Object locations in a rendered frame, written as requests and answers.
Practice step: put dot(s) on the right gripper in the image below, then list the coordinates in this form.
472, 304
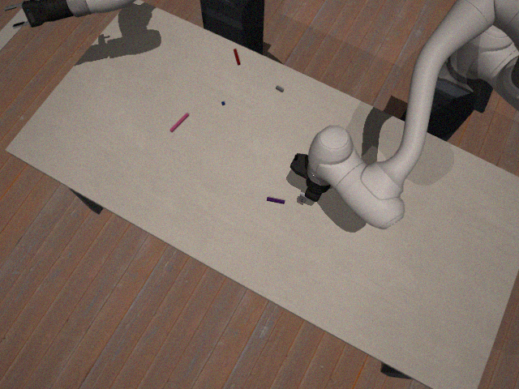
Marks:
40, 11

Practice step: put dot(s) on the pink rod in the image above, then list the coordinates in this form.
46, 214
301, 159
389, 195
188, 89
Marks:
179, 122

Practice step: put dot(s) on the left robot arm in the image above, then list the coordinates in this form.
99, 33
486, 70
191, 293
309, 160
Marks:
478, 37

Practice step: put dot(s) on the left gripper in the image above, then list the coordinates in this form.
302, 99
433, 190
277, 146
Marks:
315, 185

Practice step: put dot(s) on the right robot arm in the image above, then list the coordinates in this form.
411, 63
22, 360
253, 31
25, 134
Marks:
103, 6

